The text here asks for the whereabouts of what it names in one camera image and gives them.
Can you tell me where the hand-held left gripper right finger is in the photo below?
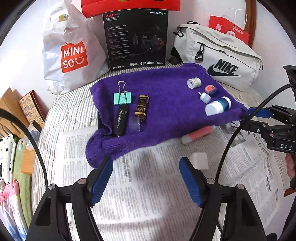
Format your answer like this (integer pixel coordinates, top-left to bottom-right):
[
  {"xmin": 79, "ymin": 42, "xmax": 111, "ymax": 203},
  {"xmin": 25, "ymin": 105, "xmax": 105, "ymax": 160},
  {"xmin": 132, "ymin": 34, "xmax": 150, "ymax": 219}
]
[{"xmin": 179, "ymin": 156, "xmax": 269, "ymax": 241}]

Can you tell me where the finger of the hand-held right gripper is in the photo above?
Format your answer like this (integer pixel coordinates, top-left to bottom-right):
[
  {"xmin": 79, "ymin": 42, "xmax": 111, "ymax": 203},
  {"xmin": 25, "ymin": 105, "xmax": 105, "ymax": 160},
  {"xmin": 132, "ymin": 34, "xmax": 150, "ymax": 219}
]
[
  {"xmin": 248, "ymin": 105, "xmax": 292, "ymax": 127},
  {"xmin": 240, "ymin": 119, "xmax": 279, "ymax": 138}
]

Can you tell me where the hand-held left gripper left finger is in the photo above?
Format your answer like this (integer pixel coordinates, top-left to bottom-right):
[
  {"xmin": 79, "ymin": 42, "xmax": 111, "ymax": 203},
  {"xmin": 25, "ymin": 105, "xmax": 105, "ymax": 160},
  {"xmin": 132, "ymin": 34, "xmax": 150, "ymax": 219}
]
[{"xmin": 25, "ymin": 156, "xmax": 114, "ymax": 241}]

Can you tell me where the white USB charger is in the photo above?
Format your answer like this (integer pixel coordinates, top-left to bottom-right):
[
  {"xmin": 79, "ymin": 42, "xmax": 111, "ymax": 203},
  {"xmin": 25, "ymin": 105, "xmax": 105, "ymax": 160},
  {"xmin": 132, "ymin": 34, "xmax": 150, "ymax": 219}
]
[{"xmin": 188, "ymin": 151, "xmax": 210, "ymax": 171}]

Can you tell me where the white bottle with blue label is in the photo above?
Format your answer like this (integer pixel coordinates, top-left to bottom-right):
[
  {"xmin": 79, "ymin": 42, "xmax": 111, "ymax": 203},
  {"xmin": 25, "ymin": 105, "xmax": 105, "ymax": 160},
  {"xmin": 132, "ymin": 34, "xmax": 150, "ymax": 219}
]
[{"xmin": 205, "ymin": 96, "xmax": 232, "ymax": 116}]

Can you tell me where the pink and blue eraser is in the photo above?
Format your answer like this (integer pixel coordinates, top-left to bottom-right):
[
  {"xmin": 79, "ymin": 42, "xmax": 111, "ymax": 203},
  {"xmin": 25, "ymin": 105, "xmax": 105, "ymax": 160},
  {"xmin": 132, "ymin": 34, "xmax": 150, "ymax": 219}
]
[{"xmin": 204, "ymin": 84, "xmax": 219, "ymax": 97}]

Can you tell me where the small white USB light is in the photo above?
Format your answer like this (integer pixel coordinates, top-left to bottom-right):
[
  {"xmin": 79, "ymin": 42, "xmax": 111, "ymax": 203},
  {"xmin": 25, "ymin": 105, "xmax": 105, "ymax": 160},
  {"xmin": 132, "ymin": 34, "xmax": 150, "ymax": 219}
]
[{"xmin": 197, "ymin": 91, "xmax": 211, "ymax": 104}]

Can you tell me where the black lighter with white script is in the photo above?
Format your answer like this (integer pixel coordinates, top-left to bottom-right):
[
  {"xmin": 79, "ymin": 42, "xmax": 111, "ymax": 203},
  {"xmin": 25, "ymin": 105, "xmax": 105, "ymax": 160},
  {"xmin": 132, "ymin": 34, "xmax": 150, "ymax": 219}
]
[{"xmin": 112, "ymin": 103, "xmax": 130, "ymax": 137}]

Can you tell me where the small clear plastic box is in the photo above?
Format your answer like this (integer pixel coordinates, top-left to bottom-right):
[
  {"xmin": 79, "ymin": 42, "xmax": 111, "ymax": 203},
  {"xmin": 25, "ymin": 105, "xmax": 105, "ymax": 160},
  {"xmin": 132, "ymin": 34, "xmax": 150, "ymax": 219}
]
[{"xmin": 129, "ymin": 117, "xmax": 141, "ymax": 133}]

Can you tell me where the black and gold lighter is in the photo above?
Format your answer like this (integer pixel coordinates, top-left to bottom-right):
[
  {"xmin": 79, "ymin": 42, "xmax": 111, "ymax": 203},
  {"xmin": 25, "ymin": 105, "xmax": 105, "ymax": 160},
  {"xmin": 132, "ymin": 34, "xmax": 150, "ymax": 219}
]
[{"xmin": 134, "ymin": 94, "xmax": 150, "ymax": 125}]

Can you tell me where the person's right hand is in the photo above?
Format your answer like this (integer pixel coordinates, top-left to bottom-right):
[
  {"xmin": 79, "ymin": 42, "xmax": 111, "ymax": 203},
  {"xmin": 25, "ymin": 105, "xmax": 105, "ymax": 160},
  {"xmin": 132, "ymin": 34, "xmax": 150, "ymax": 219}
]
[{"xmin": 285, "ymin": 154, "xmax": 296, "ymax": 180}]

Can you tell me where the newspaper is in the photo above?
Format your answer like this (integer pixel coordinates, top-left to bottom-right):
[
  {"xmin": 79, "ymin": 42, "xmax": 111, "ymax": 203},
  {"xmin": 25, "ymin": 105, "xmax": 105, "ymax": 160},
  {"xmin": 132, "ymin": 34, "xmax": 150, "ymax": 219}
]
[{"xmin": 55, "ymin": 122, "xmax": 296, "ymax": 241}]

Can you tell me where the pink tube with white cap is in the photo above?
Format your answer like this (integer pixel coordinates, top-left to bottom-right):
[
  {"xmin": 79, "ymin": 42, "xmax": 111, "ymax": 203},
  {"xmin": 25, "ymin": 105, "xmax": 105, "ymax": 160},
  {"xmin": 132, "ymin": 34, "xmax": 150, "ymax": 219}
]
[{"xmin": 181, "ymin": 126, "xmax": 217, "ymax": 145}]

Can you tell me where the black box under towel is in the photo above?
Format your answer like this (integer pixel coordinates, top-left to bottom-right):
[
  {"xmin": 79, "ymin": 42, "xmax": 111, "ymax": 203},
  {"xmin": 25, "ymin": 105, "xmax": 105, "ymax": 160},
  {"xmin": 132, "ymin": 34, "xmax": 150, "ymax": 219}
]
[{"xmin": 97, "ymin": 113, "xmax": 112, "ymax": 136}]

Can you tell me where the purple towel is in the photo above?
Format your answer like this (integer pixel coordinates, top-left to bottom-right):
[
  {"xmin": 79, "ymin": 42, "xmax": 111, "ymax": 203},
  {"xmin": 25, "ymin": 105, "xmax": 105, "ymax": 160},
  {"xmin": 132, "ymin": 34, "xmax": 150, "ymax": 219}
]
[{"xmin": 85, "ymin": 62, "xmax": 249, "ymax": 169}]

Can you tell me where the small white tape roll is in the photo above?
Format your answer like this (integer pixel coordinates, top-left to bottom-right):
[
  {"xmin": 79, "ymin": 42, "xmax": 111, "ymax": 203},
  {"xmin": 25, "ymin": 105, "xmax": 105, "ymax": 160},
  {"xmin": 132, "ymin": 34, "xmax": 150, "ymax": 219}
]
[{"xmin": 187, "ymin": 77, "xmax": 201, "ymax": 89}]

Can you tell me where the grey waist bag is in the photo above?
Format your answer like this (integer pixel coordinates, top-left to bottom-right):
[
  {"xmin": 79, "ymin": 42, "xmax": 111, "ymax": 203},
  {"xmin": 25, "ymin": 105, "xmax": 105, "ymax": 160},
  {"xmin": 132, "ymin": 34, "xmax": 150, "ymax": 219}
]
[{"xmin": 173, "ymin": 21, "xmax": 264, "ymax": 90}]

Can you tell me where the teal binder clip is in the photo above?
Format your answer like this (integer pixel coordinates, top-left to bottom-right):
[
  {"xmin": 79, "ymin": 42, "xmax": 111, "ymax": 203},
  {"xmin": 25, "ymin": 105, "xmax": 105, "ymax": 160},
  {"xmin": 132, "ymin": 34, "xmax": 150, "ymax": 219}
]
[{"xmin": 113, "ymin": 80, "xmax": 132, "ymax": 106}]

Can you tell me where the green cloth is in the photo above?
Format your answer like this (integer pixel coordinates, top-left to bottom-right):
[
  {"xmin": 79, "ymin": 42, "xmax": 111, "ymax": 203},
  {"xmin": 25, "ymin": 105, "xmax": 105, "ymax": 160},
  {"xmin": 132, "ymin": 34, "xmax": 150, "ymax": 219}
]
[{"xmin": 12, "ymin": 138, "xmax": 33, "ymax": 223}]

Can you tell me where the pink cloth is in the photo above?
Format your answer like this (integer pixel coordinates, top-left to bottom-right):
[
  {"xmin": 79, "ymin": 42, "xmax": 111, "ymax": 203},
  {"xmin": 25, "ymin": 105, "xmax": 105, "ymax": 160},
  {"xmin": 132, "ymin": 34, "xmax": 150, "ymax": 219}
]
[{"xmin": 0, "ymin": 179, "xmax": 27, "ymax": 241}]

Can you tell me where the red paper bag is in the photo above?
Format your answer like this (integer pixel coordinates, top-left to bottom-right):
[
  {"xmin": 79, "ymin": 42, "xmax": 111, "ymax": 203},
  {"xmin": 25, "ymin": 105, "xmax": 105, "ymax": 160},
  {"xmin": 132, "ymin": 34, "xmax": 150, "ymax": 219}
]
[{"xmin": 208, "ymin": 15, "xmax": 251, "ymax": 48}]

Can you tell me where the white dotted cloth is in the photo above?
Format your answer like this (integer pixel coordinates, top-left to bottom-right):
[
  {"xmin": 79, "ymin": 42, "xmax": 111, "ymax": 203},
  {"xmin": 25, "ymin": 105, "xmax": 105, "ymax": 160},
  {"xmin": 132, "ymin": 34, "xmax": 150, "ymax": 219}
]
[{"xmin": 0, "ymin": 134, "xmax": 17, "ymax": 184}]

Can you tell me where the wooden headboard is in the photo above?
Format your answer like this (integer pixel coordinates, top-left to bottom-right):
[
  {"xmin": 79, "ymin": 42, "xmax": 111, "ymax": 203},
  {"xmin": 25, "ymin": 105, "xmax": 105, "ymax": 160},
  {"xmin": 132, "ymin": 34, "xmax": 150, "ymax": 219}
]
[{"xmin": 244, "ymin": 0, "xmax": 258, "ymax": 48}]

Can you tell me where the brown patterned notebook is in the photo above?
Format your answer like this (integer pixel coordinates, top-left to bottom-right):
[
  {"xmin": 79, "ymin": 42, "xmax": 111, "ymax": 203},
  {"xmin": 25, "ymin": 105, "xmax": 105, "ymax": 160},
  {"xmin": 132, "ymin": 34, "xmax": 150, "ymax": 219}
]
[{"xmin": 18, "ymin": 90, "xmax": 49, "ymax": 128}]

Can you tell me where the black headset box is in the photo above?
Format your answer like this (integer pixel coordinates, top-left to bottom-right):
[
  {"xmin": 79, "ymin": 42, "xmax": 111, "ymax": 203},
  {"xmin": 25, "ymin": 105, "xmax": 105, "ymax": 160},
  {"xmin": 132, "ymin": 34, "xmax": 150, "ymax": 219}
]
[{"xmin": 102, "ymin": 9, "xmax": 169, "ymax": 72}]

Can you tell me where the white shopping bag orange logo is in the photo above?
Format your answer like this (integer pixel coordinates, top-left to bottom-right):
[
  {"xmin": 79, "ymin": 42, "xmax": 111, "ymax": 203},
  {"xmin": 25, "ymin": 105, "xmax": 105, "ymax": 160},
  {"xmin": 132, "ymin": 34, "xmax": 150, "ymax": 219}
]
[{"xmin": 42, "ymin": 0, "xmax": 110, "ymax": 95}]

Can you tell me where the red box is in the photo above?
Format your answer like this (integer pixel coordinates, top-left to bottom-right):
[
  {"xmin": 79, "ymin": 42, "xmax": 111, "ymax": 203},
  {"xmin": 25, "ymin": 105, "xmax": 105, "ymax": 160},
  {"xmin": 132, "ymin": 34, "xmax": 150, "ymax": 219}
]
[{"xmin": 80, "ymin": 0, "xmax": 181, "ymax": 18}]

